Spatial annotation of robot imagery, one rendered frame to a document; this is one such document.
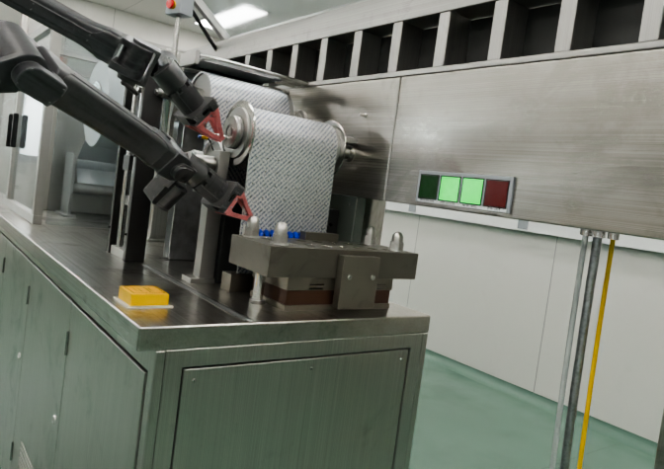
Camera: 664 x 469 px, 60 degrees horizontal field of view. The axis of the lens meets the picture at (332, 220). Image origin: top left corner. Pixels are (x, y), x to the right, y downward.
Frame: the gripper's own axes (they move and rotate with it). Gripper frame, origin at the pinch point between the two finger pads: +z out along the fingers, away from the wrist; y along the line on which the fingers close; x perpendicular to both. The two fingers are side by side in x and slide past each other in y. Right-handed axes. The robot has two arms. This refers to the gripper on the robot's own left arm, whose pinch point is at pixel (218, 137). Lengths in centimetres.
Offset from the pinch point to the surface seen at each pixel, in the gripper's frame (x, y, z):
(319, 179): 10.0, 9.5, 21.7
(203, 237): -18.2, 0.8, 13.8
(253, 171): -1.5, 8.4, 7.7
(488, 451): 13, -21, 220
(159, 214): -11, -64, 32
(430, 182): 20.0, 34.1, 27.6
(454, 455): 0, -26, 204
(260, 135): 5.1, 7.9, 3.3
